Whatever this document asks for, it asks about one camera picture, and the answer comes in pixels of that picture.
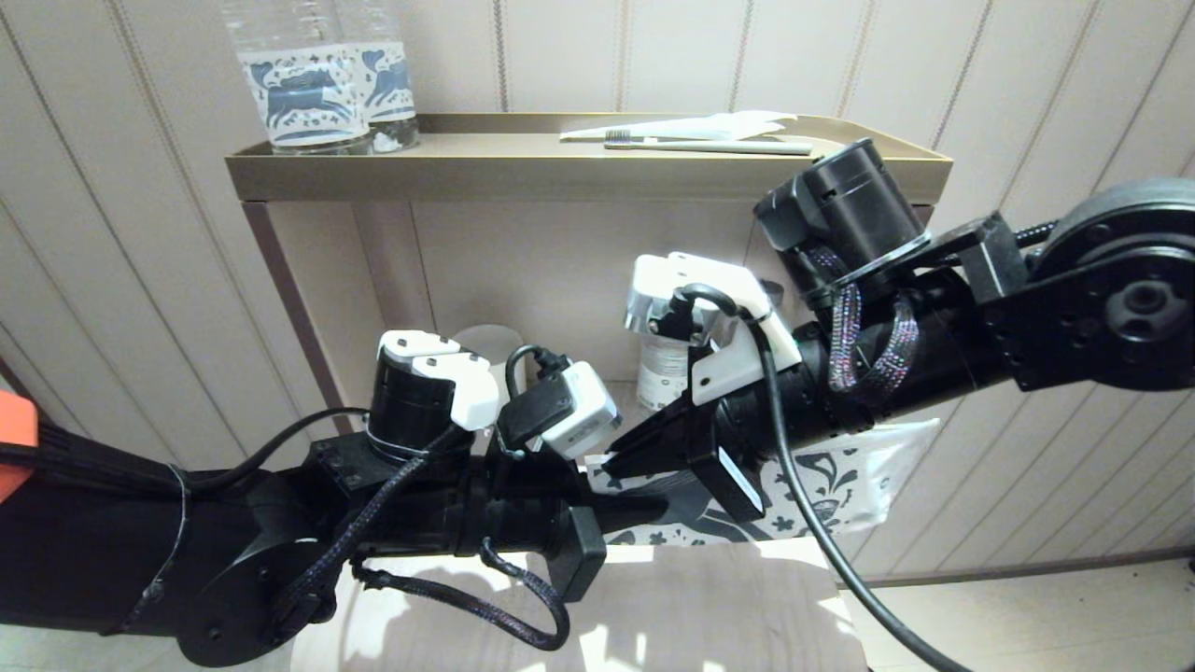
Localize white blue patterned pouch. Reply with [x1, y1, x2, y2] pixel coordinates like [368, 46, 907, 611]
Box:
[577, 417, 942, 549]

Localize white ribbed mug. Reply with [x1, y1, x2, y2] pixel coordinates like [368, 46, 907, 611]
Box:
[456, 324, 526, 367]

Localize grey-green toothbrush dark bristles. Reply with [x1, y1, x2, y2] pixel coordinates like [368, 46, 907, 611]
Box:
[604, 131, 815, 158]

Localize brown open shelf unit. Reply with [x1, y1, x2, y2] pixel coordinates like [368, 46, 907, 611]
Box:
[226, 112, 955, 440]

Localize white paper wrapper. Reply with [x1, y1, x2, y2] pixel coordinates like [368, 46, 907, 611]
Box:
[560, 110, 799, 144]

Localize large deer-label water bottle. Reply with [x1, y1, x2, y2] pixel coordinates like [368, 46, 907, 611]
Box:
[336, 0, 421, 155]
[222, 0, 374, 158]

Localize right camera black cable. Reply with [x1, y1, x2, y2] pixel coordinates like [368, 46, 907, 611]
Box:
[668, 283, 974, 672]

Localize camera black cable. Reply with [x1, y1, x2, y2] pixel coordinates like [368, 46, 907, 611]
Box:
[173, 343, 572, 496]
[668, 283, 974, 672]

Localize black braided cable sleeve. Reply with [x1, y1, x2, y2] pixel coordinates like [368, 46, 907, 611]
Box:
[275, 425, 468, 640]
[348, 537, 572, 652]

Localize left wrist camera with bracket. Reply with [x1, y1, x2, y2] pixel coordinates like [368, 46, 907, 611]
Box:
[493, 359, 624, 461]

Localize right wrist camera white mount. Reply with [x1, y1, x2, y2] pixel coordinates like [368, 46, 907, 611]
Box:
[623, 251, 804, 408]

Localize right arm braided cable sleeve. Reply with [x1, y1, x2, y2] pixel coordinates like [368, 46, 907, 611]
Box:
[806, 245, 922, 395]

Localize left camera black cable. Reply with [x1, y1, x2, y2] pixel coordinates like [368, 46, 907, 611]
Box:
[173, 343, 572, 496]

